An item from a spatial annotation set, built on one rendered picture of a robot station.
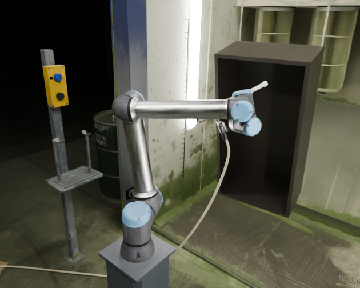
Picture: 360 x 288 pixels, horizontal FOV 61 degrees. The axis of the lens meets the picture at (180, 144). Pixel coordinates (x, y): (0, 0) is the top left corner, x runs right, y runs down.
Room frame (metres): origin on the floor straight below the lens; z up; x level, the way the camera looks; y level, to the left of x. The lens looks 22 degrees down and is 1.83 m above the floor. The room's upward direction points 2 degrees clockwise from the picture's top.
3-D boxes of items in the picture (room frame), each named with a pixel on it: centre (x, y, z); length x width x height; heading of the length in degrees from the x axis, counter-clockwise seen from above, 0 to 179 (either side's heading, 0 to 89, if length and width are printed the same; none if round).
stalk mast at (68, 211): (1.97, 0.85, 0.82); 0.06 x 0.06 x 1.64; 51
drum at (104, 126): (3.07, 0.63, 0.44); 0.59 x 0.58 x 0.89; 32
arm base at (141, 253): (1.34, 0.22, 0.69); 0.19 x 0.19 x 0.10
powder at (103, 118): (3.07, 0.63, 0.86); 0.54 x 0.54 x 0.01
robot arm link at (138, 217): (1.35, 0.22, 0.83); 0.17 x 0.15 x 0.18; 168
